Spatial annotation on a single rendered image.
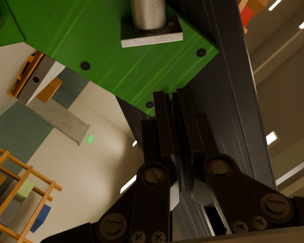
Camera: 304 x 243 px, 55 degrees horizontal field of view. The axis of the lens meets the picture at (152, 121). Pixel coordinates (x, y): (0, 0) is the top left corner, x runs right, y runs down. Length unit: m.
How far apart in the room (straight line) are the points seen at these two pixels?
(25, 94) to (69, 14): 0.24
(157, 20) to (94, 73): 0.10
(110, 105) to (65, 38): 10.37
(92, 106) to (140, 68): 10.55
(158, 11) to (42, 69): 0.26
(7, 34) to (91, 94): 10.35
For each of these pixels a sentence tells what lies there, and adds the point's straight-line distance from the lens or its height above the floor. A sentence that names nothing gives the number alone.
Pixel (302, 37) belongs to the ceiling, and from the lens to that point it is 7.96.
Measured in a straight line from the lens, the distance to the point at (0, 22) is 0.30.
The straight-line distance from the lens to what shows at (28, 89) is 0.51.
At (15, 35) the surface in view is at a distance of 0.32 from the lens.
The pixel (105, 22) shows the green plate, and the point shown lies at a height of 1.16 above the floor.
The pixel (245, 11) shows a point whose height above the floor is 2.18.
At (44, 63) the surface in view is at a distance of 0.48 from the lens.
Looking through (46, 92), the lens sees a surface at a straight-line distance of 7.21.
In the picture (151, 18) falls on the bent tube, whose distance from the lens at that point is 0.26.
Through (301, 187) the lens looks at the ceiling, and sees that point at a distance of 4.61.
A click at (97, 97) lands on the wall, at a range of 10.65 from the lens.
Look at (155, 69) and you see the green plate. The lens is 0.33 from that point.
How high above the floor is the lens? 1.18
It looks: 15 degrees up
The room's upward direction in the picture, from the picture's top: 128 degrees clockwise
